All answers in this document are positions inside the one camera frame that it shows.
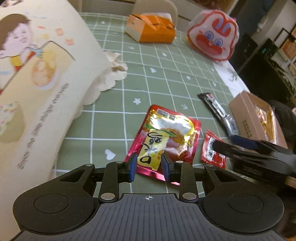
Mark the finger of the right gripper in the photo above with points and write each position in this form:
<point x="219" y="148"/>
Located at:
<point x="238" y="152"/>
<point x="249" y="144"/>

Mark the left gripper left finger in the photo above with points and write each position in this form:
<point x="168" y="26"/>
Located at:
<point x="114" y="174"/>

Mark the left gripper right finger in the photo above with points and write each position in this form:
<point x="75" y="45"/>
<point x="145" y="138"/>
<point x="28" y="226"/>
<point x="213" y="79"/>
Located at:
<point x="182" y="173"/>

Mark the black silver snack bar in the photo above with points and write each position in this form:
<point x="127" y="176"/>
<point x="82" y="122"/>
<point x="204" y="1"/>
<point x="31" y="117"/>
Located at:
<point x="226" y="120"/>

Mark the pink gift box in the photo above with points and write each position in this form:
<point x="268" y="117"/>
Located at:
<point x="243" y="109"/>

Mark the yellow senbei cracker pack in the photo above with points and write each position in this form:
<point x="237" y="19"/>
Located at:
<point x="268" y="122"/>

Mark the small red snack packet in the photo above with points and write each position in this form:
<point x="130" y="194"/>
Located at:
<point x="208" y="155"/>

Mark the red yellow jerky packet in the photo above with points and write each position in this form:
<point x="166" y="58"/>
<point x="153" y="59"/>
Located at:
<point x="164" y="131"/>

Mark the black jacket on chair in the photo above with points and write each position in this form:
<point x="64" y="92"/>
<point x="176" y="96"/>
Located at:
<point x="286" y="119"/>

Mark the black fish tank cabinet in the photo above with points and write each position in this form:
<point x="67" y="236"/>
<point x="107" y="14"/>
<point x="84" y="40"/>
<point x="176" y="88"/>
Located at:
<point x="261" y="71"/>

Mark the green grid tablecloth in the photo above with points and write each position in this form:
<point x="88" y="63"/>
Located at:
<point x="169" y="75"/>

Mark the red rabbit face bag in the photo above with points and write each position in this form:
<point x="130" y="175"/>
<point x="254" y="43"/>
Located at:
<point x="214" y="34"/>

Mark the cream cartoon tote bag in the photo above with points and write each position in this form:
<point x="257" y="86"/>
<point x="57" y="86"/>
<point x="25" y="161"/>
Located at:
<point x="51" y="66"/>

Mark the orange tissue box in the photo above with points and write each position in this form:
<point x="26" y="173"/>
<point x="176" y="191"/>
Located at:
<point x="151" y="28"/>

